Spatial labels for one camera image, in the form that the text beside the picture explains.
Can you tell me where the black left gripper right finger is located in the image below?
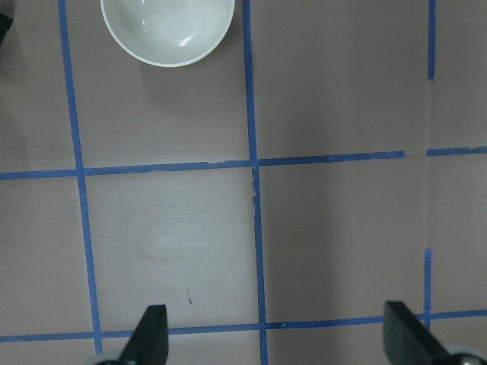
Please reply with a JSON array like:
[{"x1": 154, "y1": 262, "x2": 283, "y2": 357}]
[{"x1": 383, "y1": 301, "x2": 460, "y2": 365}]

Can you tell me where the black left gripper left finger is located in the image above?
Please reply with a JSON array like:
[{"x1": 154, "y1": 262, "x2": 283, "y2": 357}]
[{"x1": 118, "y1": 304, "x2": 169, "y2": 365}]

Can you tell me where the white ceramic bowl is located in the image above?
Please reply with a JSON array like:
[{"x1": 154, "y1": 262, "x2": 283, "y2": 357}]
[{"x1": 100, "y1": 1, "x2": 235, "y2": 68}]

